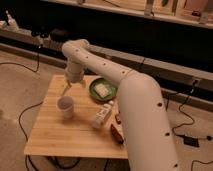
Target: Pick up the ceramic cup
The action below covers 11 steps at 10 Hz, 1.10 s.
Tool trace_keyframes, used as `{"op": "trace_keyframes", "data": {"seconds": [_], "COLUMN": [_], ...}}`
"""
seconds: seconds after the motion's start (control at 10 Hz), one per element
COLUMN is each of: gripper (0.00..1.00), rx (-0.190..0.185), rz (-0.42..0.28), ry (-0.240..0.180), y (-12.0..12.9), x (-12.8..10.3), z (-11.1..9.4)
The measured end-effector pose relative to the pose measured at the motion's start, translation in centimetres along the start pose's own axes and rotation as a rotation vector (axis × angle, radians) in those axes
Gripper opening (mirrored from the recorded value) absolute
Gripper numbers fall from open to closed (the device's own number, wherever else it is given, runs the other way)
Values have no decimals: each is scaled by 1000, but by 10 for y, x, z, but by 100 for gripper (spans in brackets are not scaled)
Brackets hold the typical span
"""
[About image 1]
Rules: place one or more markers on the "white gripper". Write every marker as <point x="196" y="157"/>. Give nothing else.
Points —
<point x="73" y="77"/>

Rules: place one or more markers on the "white spray bottle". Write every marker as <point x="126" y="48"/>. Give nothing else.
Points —
<point x="12" y="22"/>

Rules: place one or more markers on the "green plate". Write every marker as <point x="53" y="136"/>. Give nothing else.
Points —
<point x="110" y="87"/>

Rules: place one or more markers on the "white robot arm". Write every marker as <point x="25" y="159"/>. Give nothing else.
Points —
<point x="148" y="137"/>

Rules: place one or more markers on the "wooden table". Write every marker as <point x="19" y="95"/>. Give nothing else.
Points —
<point x="53" y="135"/>

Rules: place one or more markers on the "yellow sponge on plate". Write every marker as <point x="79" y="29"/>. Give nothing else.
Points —
<point x="101" y="90"/>

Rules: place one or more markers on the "brown chocolate bar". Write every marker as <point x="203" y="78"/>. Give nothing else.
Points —
<point x="117" y="118"/>

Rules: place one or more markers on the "black power adapter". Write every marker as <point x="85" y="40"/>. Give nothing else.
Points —
<point x="191" y="141"/>

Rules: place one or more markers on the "dark red sausage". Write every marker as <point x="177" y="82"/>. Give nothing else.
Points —
<point x="117" y="136"/>

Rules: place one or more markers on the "white milk carton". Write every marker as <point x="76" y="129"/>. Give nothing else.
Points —
<point x="102" y="115"/>

